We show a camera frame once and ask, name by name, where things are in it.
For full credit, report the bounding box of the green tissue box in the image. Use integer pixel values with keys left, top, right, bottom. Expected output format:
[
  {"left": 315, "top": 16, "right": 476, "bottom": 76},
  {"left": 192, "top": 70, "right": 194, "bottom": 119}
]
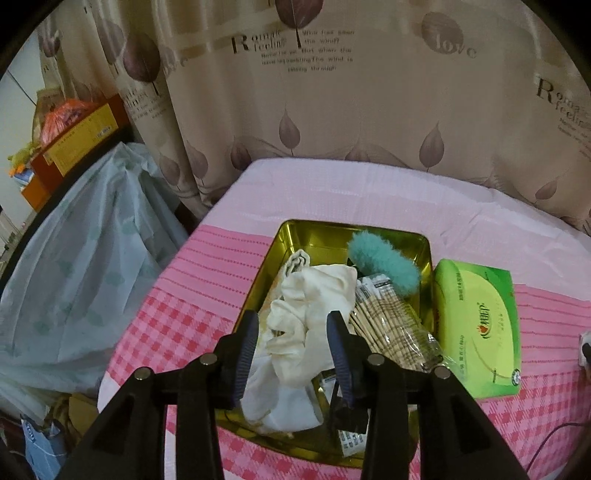
[{"left": 431, "top": 258, "right": 522, "bottom": 400}]

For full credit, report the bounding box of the orange patterned towel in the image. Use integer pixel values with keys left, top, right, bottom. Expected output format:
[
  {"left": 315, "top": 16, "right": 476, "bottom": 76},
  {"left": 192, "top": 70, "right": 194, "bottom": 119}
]
[{"left": 277, "top": 248, "right": 312, "bottom": 296}]

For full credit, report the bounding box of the black packet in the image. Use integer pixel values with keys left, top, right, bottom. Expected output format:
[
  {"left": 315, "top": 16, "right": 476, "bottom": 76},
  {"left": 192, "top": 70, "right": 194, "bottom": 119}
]
[{"left": 318, "top": 369, "right": 372, "bottom": 457}]

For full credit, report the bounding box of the pale blue plastic bag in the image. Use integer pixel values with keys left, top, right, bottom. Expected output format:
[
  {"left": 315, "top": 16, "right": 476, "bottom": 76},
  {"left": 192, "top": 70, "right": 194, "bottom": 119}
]
[{"left": 0, "top": 142, "right": 190, "bottom": 416}]

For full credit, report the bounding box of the gold metal tin box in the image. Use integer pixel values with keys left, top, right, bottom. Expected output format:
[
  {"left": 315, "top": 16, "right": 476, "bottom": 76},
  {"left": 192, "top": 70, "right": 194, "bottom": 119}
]
[{"left": 215, "top": 220, "right": 437, "bottom": 469}]

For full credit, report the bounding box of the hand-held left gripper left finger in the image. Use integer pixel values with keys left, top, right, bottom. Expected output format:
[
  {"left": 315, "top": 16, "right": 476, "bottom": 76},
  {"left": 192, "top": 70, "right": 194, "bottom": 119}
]
[{"left": 55, "top": 310, "right": 260, "bottom": 480}]

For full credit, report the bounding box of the orange yellow cardboard box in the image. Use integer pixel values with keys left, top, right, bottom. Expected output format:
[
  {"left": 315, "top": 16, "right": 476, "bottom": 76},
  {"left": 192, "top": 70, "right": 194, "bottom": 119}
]
[{"left": 21, "top": 95, "right": 132, "bottom": 206}]

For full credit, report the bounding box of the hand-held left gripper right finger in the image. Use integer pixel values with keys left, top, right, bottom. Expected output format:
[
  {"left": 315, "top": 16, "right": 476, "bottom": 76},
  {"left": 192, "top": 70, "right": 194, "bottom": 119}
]
[{"left": 325, "top": 311, "right": 532, "bottom": 480}]

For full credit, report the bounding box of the green fluffy scrunchie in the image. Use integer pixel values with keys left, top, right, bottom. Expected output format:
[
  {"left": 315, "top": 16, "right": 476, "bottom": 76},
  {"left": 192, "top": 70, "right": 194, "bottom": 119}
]
[{"left": 346, "top": 231, "right": 422, "bottom": 297}]

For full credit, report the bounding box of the blue white packet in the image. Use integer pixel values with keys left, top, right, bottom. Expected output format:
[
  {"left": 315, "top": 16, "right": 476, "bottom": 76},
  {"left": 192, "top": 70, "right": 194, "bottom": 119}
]
[{"left": 21, "top": 415, "right": 68, "bottom": 480}]

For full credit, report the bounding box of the beige leaf print curtain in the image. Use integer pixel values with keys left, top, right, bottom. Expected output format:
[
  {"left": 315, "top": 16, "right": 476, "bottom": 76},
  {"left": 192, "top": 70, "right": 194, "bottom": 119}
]
[{"left": 28, "top": 0, "right": 591, "bottom": 232}]

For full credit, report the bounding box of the pink checked tablecloth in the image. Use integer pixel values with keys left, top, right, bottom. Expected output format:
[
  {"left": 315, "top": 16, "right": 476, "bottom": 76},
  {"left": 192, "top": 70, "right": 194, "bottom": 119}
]
[{"left": 97, "top": 158, "right": 591, "bottom": 480}]

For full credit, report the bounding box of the clear packet of toothpicks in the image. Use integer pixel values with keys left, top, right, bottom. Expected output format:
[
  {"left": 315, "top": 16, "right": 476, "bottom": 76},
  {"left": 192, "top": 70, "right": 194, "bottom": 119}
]
[{"left": 348, "top": 272, "right": 444, "bottom": 370}]

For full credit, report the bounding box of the yellow cloth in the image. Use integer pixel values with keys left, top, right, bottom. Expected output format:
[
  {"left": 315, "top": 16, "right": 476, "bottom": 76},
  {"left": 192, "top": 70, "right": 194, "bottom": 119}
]
[{"left": 46, "top": 392, "right": 100, "bottom": 444}]

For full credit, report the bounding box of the black cable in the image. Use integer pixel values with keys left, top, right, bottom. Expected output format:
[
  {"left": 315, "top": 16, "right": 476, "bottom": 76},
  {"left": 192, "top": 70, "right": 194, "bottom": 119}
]
[{"left": 526, "top": 422, "right": 587, "bottom": 476}]

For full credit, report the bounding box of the red plastic bag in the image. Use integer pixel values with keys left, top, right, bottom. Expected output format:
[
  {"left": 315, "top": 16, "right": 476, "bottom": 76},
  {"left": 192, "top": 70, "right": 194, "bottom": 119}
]
[{"left": 39, "top": 98, "right": 100, "bottom": 148}]

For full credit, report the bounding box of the cream cloth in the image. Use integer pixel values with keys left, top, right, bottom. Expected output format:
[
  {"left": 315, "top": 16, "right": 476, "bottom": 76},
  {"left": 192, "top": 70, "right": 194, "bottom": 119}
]
[{"left": 261, "top": 298, "right": 333, "bottom": 388}]

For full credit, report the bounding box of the white patterned cloth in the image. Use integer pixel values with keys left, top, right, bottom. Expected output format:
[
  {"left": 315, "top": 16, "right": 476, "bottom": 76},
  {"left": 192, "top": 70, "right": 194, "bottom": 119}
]
[{"left": 240, "top": 355, "right": 326, "bottom": 435}]

